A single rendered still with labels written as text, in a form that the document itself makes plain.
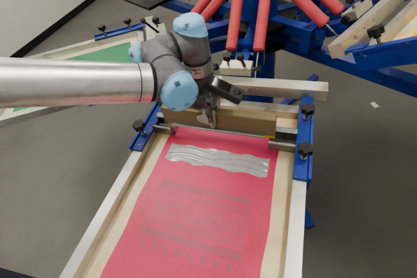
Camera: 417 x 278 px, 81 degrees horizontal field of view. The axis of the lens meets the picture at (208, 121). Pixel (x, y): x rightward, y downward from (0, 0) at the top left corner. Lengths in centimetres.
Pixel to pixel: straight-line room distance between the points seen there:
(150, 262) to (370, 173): 164
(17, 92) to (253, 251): 61
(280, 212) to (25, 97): 64
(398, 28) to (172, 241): 102
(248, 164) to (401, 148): 161
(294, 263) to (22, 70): 65
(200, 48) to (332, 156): 162
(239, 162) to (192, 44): 42
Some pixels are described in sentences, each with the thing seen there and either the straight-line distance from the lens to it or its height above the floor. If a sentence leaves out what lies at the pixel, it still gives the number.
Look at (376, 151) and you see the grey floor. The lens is 218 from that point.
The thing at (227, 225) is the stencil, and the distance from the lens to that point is 74.
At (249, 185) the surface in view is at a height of 95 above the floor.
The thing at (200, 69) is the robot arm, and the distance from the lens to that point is 63.
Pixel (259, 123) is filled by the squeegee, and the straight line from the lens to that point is 75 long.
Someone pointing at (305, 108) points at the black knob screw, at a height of 106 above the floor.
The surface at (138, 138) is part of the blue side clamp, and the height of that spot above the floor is 100.
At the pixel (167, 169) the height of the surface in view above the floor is 95.
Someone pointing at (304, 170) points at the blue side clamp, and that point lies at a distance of 77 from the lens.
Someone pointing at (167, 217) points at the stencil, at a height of 95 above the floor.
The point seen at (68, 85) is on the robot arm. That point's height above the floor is 145.
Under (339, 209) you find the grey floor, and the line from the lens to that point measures 186.
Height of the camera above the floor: 166
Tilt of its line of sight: 47 degrees down
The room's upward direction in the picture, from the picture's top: 14 degrees counter-clockwise
